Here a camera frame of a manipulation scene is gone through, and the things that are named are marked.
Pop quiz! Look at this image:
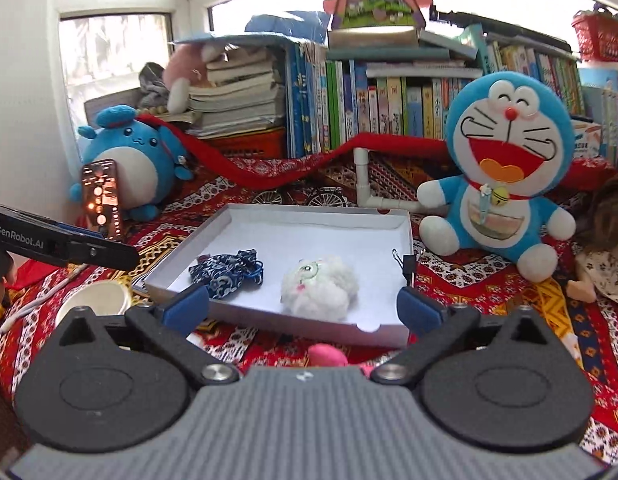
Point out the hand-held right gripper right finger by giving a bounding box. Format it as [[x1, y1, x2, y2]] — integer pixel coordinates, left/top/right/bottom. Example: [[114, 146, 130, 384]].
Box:
[[370, 286, 565, 388]]

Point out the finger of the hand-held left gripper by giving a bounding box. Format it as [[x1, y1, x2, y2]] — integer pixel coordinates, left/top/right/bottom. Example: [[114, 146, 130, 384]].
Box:
[[34, 215, 104, 241], [64, 235, 140, 271]]

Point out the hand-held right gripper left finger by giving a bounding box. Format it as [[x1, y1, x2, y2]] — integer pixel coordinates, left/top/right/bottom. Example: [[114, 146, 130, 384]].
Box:
[[54, 284, 242, 388]]

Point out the white cardboard box tray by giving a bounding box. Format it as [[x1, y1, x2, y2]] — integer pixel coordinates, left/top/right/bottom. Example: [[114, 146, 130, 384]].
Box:
[[144, 204, 415, 349]]

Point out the white paper cup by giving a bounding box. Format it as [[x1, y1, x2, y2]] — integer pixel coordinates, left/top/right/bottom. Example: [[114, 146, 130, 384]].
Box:
[[55, 280, 134, 332]]

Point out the smartphone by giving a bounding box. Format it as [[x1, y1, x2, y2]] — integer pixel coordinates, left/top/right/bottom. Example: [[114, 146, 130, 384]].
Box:
[[81, 159, 125, 241]]

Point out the blue patterned fabric pouch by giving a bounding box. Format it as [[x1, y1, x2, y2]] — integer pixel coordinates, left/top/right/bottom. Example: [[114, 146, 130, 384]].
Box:
[[189, 249, 265, 301]]

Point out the black binder clip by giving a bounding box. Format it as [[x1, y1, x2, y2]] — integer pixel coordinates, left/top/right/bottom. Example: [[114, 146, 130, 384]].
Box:
[[391, 247, 420, 287]]

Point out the red patterned blanket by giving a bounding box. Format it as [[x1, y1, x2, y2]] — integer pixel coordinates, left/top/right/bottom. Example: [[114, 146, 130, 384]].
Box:
[[0, 155, 618, 466]]

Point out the blue round plush toy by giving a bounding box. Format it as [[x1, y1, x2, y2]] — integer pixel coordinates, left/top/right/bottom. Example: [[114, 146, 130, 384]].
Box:
[[70, 105, 195, 221]]

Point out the white fluffy plush toy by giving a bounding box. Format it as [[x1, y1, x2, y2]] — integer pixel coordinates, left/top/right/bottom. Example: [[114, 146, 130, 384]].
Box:
[[280, 256, 360, 322]]

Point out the pink and green plush toy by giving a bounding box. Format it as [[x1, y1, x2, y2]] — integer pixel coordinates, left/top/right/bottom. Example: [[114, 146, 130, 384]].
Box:
[[308, 342, 375, 377]]

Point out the blue cat plush toy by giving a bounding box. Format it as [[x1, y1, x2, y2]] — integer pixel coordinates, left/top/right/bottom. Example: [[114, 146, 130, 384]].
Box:
[[416, 71, 578, 284]]

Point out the white plastic pipe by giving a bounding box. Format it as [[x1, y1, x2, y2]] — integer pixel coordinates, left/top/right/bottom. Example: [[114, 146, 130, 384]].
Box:
[[353, 146, 423, 211]]

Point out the red cloth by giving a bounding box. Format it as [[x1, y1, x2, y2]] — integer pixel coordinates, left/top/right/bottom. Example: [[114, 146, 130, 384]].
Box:
[[134, 114, 615, 192]]

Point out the grey cloth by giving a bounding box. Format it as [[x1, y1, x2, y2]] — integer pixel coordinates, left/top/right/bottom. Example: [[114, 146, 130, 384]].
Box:
[[139, 62, 170, 109]]

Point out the orange plastic crate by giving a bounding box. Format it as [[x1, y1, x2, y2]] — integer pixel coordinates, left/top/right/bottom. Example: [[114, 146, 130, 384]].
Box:
[[204, 127, 288, 159]]

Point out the pink and white plush rabbit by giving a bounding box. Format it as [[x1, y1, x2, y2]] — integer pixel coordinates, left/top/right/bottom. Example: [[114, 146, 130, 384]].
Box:
[[163, 42, 225, 114]]

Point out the brown-haired doll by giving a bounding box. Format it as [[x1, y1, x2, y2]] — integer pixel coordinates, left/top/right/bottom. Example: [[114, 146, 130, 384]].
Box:
[[564, 170, 618, 309]]

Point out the row of upright books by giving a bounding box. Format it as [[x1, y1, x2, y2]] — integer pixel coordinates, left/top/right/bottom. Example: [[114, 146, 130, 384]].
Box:
[[284, 25, 618, 160]]

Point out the stack of lying books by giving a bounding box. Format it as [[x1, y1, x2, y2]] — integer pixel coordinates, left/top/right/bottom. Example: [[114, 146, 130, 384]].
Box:
[[186, 45, 288, 139]]

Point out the tissue box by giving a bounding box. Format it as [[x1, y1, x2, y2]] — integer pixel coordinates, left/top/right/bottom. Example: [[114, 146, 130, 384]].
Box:
[[572, 120, 603, 159]]

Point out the blue plastic bag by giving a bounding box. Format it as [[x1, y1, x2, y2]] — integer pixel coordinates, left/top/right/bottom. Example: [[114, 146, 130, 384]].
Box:
[[244, 10, 330, 44]]

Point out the red plastic basket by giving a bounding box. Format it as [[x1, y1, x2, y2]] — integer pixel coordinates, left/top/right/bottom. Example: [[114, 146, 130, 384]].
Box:
[[572, 9, 618, 64]]

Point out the white cable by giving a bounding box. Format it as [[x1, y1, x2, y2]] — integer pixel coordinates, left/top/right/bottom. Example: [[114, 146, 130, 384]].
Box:
[[0, 264, 90, 342]]

